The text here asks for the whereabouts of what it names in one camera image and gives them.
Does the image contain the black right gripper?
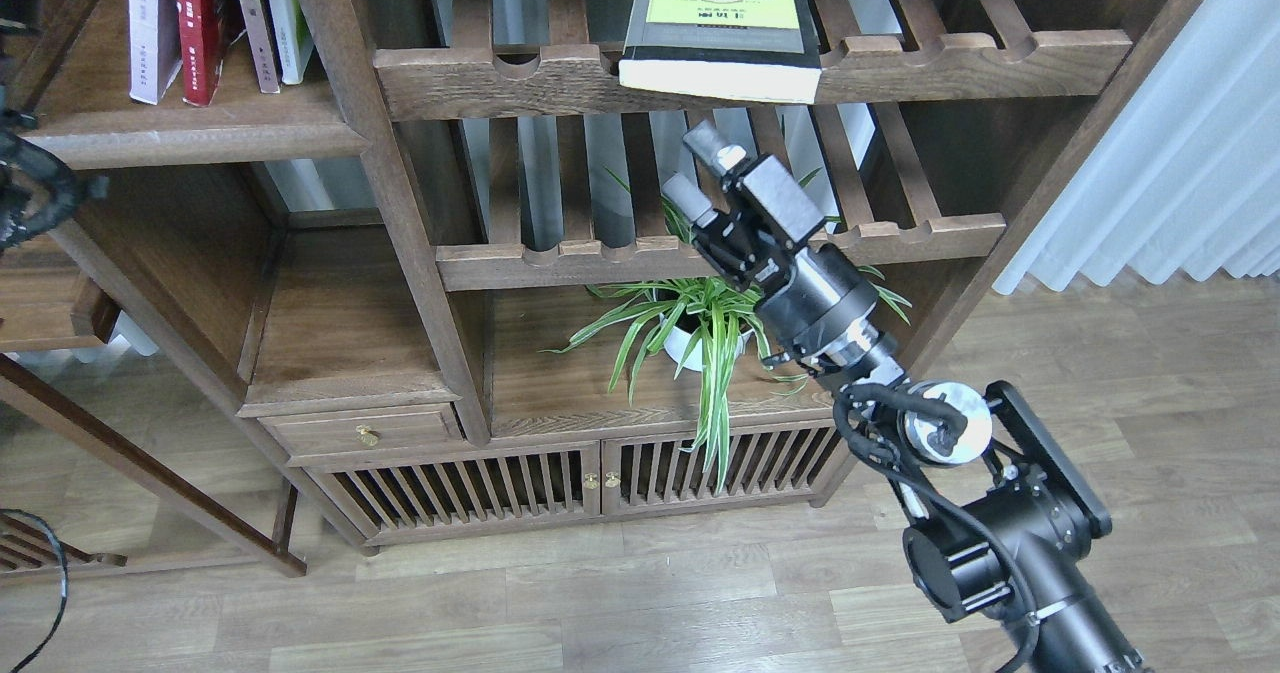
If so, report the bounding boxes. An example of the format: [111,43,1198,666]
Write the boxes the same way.
[662,120,881,368]

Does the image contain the yellow and black thick book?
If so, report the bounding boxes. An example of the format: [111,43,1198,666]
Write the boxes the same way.
[618,0,822,104]

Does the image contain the red rescue guide book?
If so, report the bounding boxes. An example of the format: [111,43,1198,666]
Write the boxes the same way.
[177,0,244,107]

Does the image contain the pale lilac white book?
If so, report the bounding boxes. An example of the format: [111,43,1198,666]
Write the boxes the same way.
[128,0,180,105]

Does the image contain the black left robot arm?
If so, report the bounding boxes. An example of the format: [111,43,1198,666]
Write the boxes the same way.
[1,0,109,249]

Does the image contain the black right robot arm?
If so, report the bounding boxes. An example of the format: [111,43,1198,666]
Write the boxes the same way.
[663,122,1147,672]

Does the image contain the green spider plant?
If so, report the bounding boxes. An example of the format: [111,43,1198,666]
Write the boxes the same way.
[544,148,913,494]

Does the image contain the dark wooden bookshelf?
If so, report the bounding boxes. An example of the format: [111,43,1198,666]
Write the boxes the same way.
[10,0,1203,551]

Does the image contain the white green upright book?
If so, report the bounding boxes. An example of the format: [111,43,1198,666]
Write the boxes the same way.
[268,0,315,84]

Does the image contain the brass drawer knob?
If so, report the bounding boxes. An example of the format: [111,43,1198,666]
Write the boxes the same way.
[356,424,381,448]

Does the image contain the white pleated curtain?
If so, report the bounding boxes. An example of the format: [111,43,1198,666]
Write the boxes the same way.
[993,0,1279,296]

